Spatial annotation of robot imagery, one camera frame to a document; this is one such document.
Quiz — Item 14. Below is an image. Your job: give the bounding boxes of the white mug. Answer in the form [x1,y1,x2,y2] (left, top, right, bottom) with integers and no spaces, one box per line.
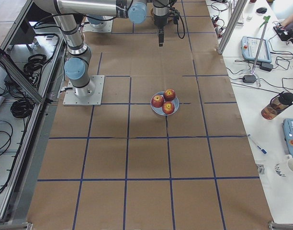
[274,154,293,177]

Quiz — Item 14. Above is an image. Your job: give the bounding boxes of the square metal base plate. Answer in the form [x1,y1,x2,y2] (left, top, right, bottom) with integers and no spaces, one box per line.
[63,75,105,106]

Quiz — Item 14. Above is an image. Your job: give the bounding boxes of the glass jar with black lid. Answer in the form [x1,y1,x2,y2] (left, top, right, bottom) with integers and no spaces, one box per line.
[261,92,293,120]

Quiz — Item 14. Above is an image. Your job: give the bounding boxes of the green tipped metal rod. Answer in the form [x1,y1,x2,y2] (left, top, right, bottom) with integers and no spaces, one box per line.
[250,15,270,75]

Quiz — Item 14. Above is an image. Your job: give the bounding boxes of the blue white pen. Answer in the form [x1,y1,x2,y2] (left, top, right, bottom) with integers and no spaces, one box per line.
[248,134,267,154]

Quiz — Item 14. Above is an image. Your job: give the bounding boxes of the teach pendant lower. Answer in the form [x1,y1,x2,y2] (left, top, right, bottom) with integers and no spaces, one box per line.
[283,118,293,157]

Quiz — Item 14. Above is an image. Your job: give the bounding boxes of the black computer mouse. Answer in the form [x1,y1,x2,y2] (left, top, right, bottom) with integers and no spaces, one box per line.
[256,7,267,14]

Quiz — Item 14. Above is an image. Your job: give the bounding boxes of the teach pendant upper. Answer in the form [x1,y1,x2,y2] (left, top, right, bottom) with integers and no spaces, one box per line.
[241,36,272,63]

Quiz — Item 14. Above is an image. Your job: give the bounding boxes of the light blue plate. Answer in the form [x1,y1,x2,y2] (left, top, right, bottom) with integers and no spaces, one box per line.
[150,91,180,115]

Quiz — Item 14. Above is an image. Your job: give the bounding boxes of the aluminium frame post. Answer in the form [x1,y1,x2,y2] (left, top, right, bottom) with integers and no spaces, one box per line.
[217,0,247,55]

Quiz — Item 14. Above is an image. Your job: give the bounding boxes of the black power adapter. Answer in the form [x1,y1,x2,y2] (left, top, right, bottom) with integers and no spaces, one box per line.
[242,75,256,83]

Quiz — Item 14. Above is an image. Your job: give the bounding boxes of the teach pendant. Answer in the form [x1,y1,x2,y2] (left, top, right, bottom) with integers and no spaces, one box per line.
[241,36,272,63]
[283,118,293,157]

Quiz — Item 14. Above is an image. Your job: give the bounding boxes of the red apple on plate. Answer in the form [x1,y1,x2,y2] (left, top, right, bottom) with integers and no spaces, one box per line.
[151,94,164,108]
[162,101,175,115]
[163,89,176,101]

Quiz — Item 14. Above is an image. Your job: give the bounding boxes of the coiled black cables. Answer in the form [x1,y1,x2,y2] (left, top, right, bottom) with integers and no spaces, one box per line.
[23,54,49,83]

